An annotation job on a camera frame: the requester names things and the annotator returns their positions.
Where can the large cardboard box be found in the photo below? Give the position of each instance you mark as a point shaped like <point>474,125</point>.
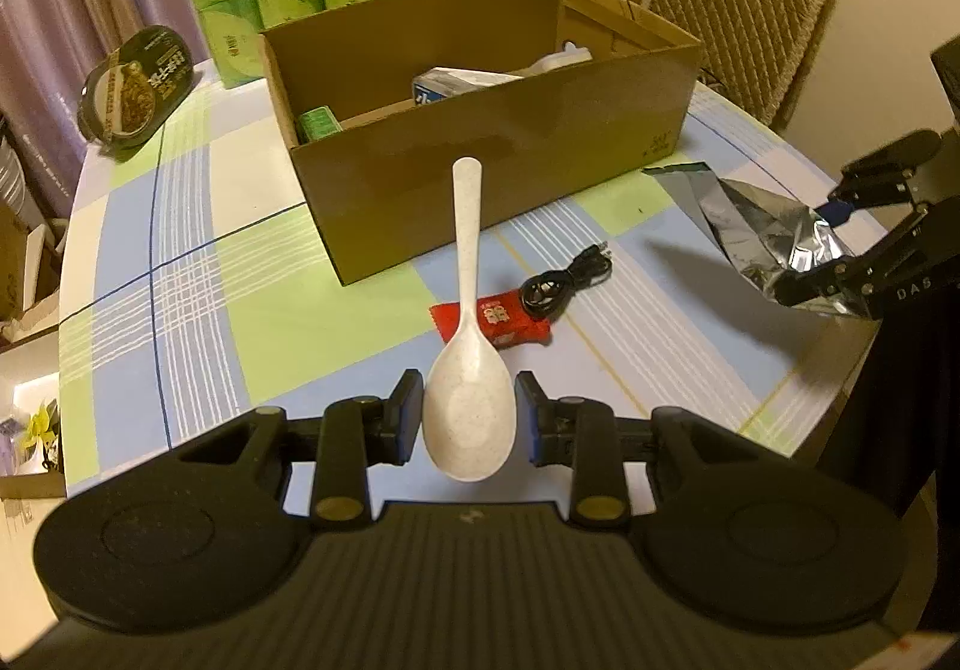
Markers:
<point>510,160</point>

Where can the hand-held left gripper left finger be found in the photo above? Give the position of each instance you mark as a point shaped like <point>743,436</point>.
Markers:
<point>411,419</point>

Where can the brown cardboard carton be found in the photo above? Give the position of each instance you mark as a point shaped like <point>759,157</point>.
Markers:
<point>19,272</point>

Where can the desktop with checked cloth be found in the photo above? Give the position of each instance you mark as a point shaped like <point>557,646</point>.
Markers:
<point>225,265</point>

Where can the oval green food bowl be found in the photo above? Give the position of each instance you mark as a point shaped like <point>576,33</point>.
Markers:
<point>135,89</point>

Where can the white plastic spoon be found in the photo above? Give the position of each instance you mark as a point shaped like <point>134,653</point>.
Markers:
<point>469,407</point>

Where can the chair with quilted cover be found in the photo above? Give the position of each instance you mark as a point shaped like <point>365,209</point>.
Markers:
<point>739,10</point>

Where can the red snack packet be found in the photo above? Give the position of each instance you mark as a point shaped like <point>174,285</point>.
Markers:
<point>502,325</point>

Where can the low open box with clutter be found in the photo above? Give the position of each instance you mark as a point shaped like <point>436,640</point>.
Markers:
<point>30,437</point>

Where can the silver foil bag green label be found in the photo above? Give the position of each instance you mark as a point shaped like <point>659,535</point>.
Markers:
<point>757,227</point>

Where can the green medicine box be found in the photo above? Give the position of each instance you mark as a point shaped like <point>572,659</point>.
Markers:
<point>319,124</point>

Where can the clear packet blue white print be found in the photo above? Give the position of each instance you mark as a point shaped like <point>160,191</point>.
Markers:
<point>450,85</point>

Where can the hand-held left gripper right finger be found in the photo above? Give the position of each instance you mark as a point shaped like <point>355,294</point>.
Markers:
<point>529,415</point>

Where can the stack of white bowls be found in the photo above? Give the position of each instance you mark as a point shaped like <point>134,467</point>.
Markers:
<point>15,183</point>

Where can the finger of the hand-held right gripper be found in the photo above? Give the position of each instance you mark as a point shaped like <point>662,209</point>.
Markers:
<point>885,171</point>
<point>900,272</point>

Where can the white tube green band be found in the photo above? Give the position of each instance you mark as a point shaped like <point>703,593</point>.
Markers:
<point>559,59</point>

